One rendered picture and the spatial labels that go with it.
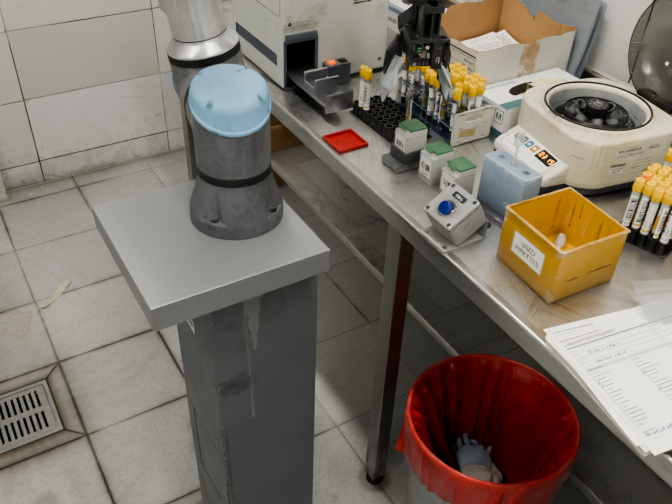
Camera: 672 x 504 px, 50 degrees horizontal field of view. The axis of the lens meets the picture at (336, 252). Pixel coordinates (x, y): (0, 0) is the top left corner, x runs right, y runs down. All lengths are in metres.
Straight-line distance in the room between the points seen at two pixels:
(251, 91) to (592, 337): 0.60
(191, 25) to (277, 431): 0.77
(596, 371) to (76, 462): 1.41
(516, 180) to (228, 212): 0.48
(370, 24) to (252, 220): 0.74
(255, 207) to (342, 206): 1.24
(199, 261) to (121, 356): 1.20
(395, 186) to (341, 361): 0.95
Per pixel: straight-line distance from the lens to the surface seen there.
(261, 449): 1.48
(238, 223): 1.12
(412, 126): 1.38
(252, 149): 1.07
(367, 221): 2.28
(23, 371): 2.31
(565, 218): 1.25
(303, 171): 2.51
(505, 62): 1.61
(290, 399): 1.41
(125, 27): 2.93
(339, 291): 2.42
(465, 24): 1.83
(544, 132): 1.42
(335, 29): 1.68
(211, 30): 1.15
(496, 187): 1.28
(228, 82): 1.08
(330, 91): 1.58
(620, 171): 1.42
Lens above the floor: 1.61
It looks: 38 degrees down
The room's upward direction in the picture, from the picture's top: 2 degrees clockwise
